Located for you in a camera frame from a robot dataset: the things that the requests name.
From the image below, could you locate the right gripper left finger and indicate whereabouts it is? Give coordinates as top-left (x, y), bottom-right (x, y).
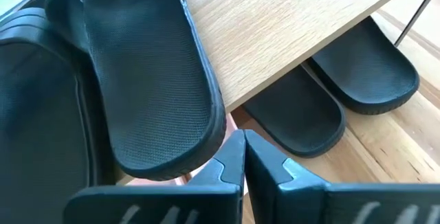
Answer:
top-left (63, 130), bottom-right (245, 224)

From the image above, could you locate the black rubber slide sandal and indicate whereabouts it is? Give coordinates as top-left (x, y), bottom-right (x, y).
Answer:
top-left (241, 64), bottom-right (347, 159)
top-left (0, 0), bottom-right (118, 224)
top-left (46, 0), bottom-right (227, 182)
top-left (305, 16), bottom-right (421, 115)

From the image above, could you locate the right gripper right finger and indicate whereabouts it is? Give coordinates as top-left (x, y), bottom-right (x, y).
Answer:
top-left (245, 130), bottom-right (440, 224)

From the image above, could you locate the black metal shelf, wooden board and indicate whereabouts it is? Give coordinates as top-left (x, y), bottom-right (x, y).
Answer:
top-left (0, 0), bottom-right (440, 115)

